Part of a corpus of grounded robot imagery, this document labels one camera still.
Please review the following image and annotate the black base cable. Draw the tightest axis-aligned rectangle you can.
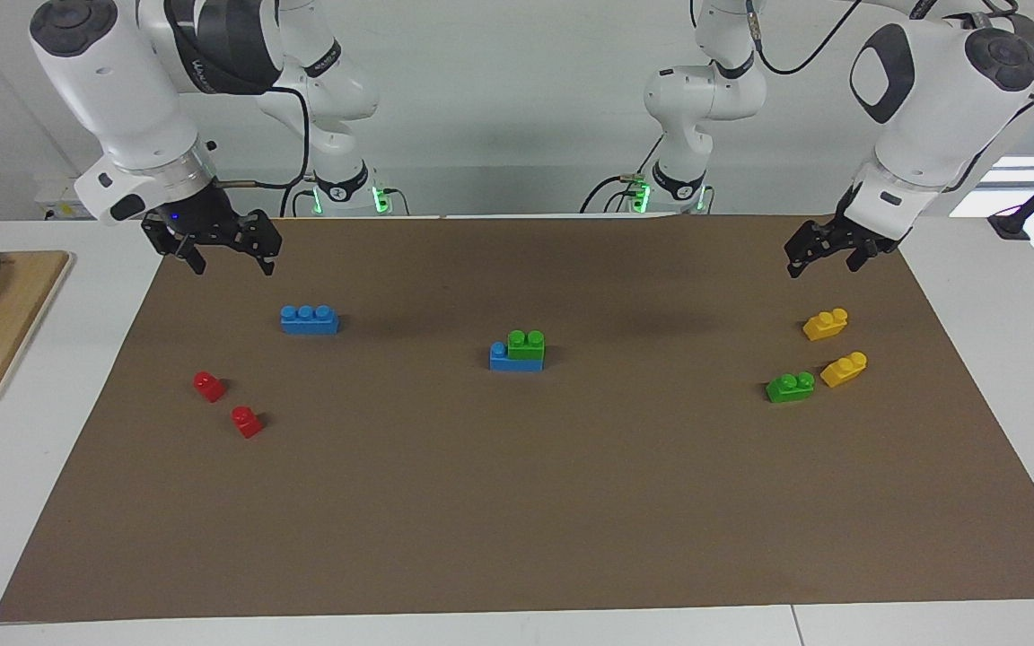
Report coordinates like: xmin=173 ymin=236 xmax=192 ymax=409
xmin=580 ymin=173 xmax=653 ymax=214
xmin=279 ymin=173 xmax=319 ymax=219

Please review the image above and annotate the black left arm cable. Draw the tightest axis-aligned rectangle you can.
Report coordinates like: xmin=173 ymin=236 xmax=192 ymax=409
xmin=750 ymin=0 xmax=868 ymax=75

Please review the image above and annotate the brown table mat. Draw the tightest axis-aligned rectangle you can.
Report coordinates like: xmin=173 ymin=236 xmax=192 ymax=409
xmin=0 ymin=215 xmax=1034 ymax=623

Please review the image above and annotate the blue three-stud toy brick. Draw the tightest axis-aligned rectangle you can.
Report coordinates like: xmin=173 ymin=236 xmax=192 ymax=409
xmin=280 ymin=305 xmax=340 ymax=336
xmin=489 ymin=342 xmax=546 ymax=373

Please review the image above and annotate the white wall socket box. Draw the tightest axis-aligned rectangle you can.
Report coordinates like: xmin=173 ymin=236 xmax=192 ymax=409
xmin=35 ymin=178 xmax=96 ymax=221

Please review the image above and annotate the yellow two-stud toy brick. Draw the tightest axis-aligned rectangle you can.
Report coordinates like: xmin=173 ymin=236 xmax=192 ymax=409
xmin=802 ymin=308 xmax=849 ymax=342
xmin=819 ymin=351 xmax=869 ymax=388

